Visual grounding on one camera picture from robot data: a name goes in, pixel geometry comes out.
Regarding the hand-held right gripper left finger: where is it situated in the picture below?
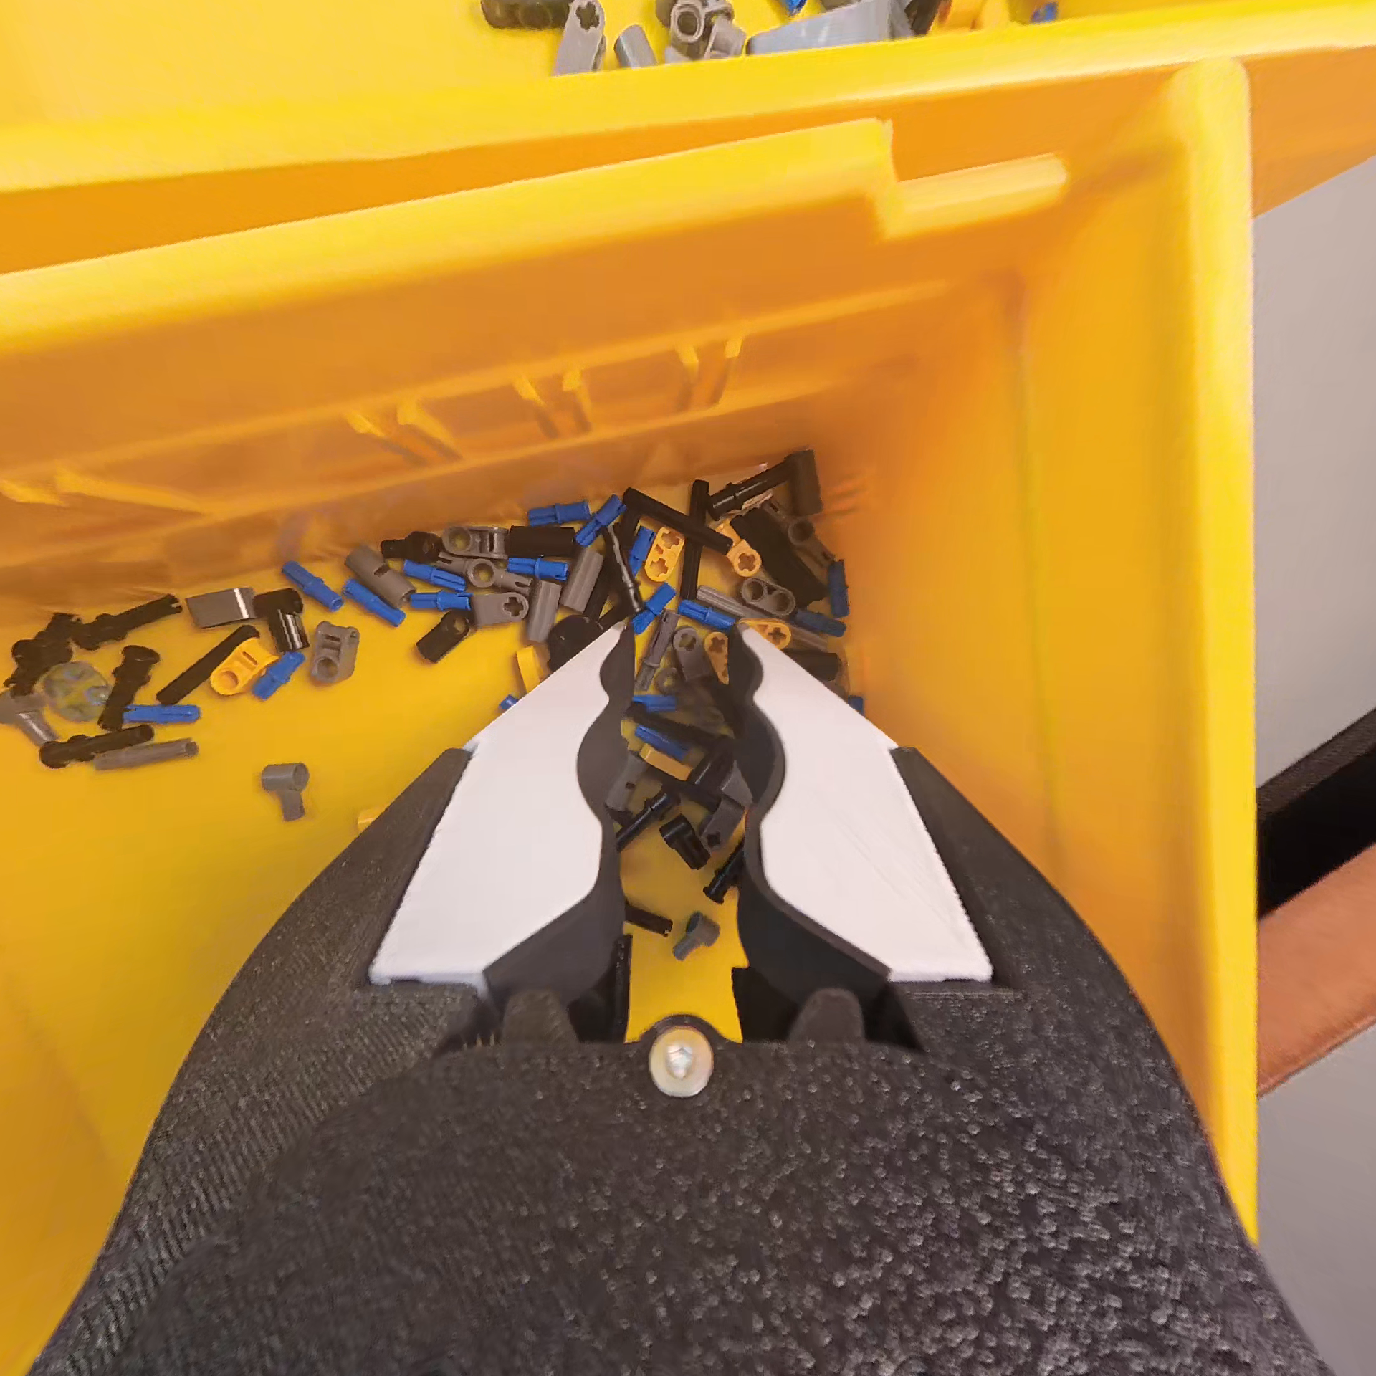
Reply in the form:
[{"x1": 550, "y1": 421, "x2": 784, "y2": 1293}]
[{"x1": 368, "y1": 624, "x2": 637, "y2": 985}]

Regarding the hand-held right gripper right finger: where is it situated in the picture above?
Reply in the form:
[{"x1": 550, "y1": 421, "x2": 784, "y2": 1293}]
[{"x1": 733, "y1": 624, "x2": 995, "y2": 985}]

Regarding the heap of small lego connectors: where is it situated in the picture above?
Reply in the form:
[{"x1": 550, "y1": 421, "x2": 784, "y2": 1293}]
[{"x1": 0, "y1": 449, "x2": 868, "y2": 965}]

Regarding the yellow storage bin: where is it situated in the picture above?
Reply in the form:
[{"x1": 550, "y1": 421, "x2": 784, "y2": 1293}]
[
  {"x1": 0, "y1": 59, "x2": 1261, "y2": 1370},
  {"x1": 0, "y1": 0, "x2": 1376, "y2": 276}
]

